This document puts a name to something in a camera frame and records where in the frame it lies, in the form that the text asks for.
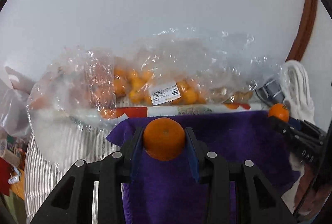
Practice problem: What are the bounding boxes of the small orange mandarin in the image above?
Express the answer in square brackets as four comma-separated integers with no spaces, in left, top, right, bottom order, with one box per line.
[268,103,290,122]

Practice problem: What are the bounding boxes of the orange mandarin with stem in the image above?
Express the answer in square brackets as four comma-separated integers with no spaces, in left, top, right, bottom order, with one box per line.
[143,118,186,161]

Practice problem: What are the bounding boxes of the grey checked cloth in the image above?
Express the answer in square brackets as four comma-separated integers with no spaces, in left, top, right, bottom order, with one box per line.
[255,78,285,106]

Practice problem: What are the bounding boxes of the white striped towel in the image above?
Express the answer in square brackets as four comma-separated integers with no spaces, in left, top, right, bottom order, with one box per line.
[279,60,315,124]

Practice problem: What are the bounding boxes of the striped bed cover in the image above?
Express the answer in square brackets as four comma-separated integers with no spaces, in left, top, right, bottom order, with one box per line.
[23,99,136,224]

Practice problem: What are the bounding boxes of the purple fleece towel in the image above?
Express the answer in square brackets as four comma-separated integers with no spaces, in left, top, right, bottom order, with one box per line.
[123,111,299,223]

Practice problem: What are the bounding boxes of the red paper bag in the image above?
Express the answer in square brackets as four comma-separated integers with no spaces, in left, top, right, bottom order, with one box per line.
[0,158,11,196]

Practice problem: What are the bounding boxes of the clear bag of oranges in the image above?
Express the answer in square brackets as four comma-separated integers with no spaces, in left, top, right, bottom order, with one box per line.
[115,28,281,106]

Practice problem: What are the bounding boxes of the brown wooden frame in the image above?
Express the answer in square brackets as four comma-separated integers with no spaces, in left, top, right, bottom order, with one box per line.
[285,0,318,61]

